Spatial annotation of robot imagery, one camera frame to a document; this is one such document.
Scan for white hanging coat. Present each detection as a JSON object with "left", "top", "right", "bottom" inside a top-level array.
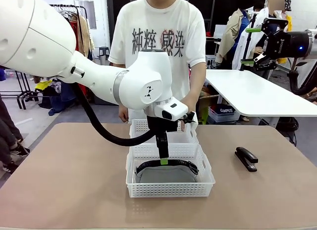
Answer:
[{"left": 234, "top": 6, "right": 270, "bottom": 67}]

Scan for person in white printed T-shirt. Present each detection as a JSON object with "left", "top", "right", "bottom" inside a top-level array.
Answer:
[{"left": 108, "top": 0, "right": 207, "bottom": 122}]

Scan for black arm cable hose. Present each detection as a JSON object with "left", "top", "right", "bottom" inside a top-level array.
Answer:
[
  {"left": 288, "top": 68, "right": 317, "bottom": 96},
  {"left": 73, "top": 83, "right": 160, "bottom": 147}
]

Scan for brown cardboard box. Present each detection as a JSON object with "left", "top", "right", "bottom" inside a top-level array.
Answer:
[{"left": 199, "top": 93, "right": 220, "bottom": 122}]

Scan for yellow crumpled cloth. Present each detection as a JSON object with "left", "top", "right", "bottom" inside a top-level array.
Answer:
[{"left": 34, "top": 79, "right": 53, "bottom": 91}]

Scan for person's right hand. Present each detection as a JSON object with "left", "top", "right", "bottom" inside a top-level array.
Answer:
[{"left": 118, "top": 107, "right": 130, "bottom": 124}]

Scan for person's left forearm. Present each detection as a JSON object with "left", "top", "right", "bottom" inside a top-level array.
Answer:
[{"left": 184, "top": 62, "right": 207, "bottom": 104}]

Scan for white storage basket with cap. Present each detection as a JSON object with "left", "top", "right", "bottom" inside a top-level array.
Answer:
[{"left": 208, "top": 105, "right": 241, "bottom": 123}]

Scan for bystander legs in dark trousers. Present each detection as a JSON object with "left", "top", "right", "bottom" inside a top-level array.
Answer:
[{"left": 0, "top": 93, "right": 30, "bottom": 175}]

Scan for black stool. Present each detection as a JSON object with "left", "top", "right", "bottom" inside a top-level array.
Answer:
[{"left": 98, "top": 46, "right": 110, "bottom": 62}]

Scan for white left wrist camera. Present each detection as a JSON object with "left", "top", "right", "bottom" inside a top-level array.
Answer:
[{"left": 178, "top": 111, "right": 199, "bottom": 132}]

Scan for background person in navy top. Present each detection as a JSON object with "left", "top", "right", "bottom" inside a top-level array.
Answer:
[{"left": 268, "top": 0, "right": 293, "bottom": 32}]

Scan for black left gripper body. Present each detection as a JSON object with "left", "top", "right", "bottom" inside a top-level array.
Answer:
[{"left": 146, "top": 115, "right": 184, "bottom": 136}]

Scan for white perforated plastic basket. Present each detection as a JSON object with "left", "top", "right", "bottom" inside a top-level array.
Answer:
[
  {"left": 125, "top": 142, "right": 216, "bottom": 198},
  {"left": 129, "top": 118, "right": 200, "bottom": 145}
]

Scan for black stapler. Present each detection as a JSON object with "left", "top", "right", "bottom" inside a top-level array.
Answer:
[{"left": 234, "top": 146, "right": 259, "bottom": 172}]

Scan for mannequin with beige coat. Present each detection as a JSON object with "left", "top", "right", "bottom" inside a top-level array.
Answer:
[{"left": 214, "top": 7, "right": 258, "bottom": 70}]

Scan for white background table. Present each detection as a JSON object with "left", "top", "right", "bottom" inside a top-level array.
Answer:
[{"left": 205, "top": 68, "right": 317, "bottom": 128}]

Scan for grey zippered pencil case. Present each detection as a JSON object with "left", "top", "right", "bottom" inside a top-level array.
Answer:
[{"left": 135, "top": 159, "right": 200, "bottom": 184}]

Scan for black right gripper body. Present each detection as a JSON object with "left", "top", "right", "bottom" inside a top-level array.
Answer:
[{"left": 265, "top": 29, "right": 310, "bottom": 60}]

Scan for person's left hand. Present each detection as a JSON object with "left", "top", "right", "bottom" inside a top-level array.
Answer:
[{"left": 181, "top": 97, "right": 197, "bottom": 115}]

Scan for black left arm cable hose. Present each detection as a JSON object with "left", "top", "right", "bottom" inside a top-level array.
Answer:
[{"left": 73, "top": 83, "right": 160, "bottom": 147}]

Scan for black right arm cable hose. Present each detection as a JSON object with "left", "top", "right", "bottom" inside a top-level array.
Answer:
[{"left": 288, "top": 68, "right": 317, "bottom": 96}]

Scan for beige hanging garment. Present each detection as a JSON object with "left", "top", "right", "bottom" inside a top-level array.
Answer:
[{"left": 77, "top": 16, "right": 94, "bottom": 59}]

